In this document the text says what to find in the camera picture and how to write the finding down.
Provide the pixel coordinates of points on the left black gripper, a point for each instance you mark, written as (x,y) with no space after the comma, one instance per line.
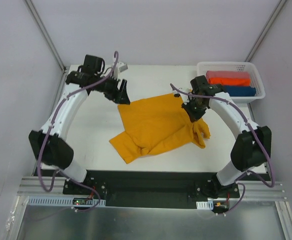
(118,89)

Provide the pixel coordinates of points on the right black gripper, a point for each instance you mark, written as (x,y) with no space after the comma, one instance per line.
(194,111)

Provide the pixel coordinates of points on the yellow t shirt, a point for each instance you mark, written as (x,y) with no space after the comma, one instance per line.
(156,125)

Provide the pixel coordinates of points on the white plastic basket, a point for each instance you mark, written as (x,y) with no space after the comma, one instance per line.
(235,66)

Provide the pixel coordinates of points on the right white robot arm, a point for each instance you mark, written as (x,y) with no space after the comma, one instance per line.
(252,146)

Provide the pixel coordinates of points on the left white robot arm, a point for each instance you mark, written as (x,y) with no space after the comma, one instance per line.
(49,143)

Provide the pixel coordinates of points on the pink rolled t shirt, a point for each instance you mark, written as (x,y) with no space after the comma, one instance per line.
(228,74)

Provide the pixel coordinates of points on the orange rolled t shirt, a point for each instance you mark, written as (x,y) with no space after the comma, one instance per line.
(241,82)

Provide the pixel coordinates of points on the blue rolled t shirt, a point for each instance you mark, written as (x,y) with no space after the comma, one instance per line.
(240,91)

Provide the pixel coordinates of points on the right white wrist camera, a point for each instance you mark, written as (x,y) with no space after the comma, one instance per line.
(184,93)

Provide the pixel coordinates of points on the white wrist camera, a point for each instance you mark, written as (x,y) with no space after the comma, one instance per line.
(184,93)
(120,67)

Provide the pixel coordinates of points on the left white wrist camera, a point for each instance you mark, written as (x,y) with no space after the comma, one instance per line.
(120,67)

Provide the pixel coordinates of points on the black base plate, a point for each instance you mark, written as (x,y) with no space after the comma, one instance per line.
(146,189)

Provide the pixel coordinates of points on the right white cable duct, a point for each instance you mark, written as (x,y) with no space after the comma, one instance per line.
(205,205)

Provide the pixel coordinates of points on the white cable duct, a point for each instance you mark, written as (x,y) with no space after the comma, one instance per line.
(205,205)
(65,202)

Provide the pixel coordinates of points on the left white cable duct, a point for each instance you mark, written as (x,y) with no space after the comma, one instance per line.
(65,202)

